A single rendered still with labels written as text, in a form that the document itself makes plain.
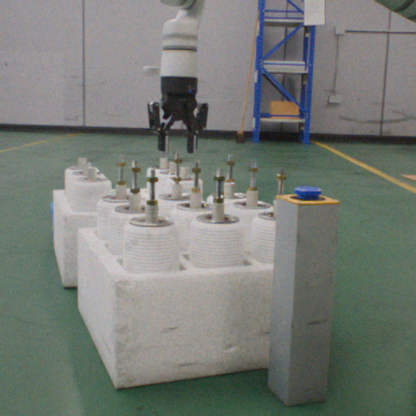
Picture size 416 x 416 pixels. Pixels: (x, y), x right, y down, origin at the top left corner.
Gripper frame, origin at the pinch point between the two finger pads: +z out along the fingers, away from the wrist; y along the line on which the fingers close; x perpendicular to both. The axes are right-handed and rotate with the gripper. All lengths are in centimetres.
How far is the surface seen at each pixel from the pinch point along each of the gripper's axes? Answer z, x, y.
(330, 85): -30, 388, 501
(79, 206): 16.6, 30.9, -6.9
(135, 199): 8.4, -8.5, -15.4
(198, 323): 26.1, -27.9, -15.3
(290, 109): -1, 384, 431
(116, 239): 15.3, -8.7, -19.4
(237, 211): 11.2, -15.8, 3.0
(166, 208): 12.0, -2.2, -4.2
